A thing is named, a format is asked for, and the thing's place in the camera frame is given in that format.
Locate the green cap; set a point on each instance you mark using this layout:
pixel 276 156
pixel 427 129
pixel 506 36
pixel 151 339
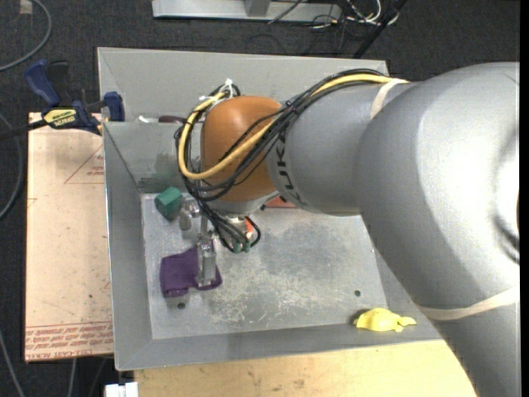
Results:
pixel 167 202

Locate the grey metal bin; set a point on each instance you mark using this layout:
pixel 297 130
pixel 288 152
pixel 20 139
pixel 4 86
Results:
pixel 297 279

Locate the clear glass thing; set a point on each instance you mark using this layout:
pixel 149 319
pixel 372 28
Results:
pixel 187 217

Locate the brown cardboard board red print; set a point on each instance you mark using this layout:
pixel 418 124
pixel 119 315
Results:
pixel 66 230

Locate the purple cloth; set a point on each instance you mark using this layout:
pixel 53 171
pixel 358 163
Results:
pixel 177 272

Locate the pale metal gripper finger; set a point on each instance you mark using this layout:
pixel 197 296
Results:
pixel 201 263
pixel 211 265

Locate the dark red-brown thing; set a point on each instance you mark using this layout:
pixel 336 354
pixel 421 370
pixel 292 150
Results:
pixel 171 119

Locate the yellow toy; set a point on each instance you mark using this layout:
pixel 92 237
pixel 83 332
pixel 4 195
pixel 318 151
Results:
pixel 378 320

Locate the red-brown flat block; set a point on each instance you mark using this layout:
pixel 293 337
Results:
pixel 283 203

